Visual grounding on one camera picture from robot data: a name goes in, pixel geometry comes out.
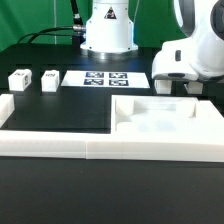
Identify white U-shaped fence wall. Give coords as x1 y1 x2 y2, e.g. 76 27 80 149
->
0 94 224 162

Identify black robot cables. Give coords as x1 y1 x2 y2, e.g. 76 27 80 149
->
17 0 88 45

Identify white square table top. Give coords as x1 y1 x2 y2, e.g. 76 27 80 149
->
111 95 224 134

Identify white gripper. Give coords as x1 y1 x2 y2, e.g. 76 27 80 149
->
152 39 198 81

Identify white sheet with AprilTags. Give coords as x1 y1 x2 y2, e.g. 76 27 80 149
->
61 70 150 89

